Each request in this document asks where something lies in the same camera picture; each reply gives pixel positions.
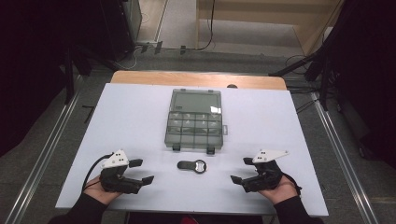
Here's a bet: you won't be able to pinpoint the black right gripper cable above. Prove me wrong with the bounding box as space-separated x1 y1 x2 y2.
281 172 304 196

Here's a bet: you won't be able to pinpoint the black cabinet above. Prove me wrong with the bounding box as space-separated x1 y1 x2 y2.
101 0 143 62

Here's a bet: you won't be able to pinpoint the person's left hand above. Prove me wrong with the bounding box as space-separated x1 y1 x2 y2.
83 175 123 206

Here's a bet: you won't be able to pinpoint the black tripod stand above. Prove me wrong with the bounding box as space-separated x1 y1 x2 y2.
268 43 335 112
63 42 120 105

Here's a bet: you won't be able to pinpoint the black hanging cable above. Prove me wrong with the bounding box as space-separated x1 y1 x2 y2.
195 0 217 52

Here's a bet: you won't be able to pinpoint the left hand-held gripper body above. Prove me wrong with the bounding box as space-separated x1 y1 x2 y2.
99 148 145 195

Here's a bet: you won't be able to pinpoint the metal floor rail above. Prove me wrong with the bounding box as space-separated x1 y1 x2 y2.
310 92 380 224
4 89 82 224

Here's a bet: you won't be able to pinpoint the wooden table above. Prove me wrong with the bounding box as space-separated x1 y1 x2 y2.
109 70 288 91

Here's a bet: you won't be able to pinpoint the person's right hand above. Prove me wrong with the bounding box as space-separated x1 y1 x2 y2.
258 175 299 205

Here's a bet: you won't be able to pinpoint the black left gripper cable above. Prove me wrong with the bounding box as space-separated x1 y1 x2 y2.
80 152 115 194

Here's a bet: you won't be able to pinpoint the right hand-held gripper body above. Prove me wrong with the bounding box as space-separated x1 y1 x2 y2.
242 149 290 193

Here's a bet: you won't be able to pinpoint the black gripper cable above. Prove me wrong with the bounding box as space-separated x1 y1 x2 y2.
281 172 304 196
80 152 115 194

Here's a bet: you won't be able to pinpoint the white floor cable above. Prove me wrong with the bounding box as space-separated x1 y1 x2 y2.
113 46 139 71

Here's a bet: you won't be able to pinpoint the person's dark clothing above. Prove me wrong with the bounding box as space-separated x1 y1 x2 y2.
126 212 276 224

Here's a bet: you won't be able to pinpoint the black floor cables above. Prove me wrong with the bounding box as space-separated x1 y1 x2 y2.
284 54 323 115

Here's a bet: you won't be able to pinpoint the clear plastic compartment box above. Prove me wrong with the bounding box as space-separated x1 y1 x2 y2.
163 88 229 156

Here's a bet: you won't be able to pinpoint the black strip on floor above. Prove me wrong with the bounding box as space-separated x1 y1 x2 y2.
81 105 96 124

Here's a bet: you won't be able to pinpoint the black curtain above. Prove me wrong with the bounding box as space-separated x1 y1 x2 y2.
326 0 396 171
0 0 108 158

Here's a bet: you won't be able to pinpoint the black key fob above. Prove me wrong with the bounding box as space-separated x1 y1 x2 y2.
177 159 209 175

